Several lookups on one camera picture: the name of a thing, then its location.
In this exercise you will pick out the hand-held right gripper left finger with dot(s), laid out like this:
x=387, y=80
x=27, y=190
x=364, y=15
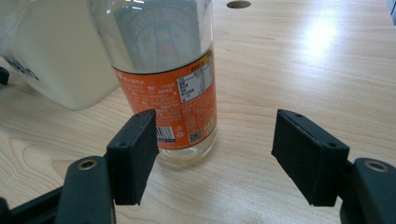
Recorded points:
x=130, y=161

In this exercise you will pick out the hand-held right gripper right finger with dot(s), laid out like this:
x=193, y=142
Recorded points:
x=311, y=155

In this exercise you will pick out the clear bottle with orange label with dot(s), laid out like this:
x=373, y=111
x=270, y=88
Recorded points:
x=168, y=84

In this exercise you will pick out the black object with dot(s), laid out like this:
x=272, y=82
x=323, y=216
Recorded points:
x=3, y=76

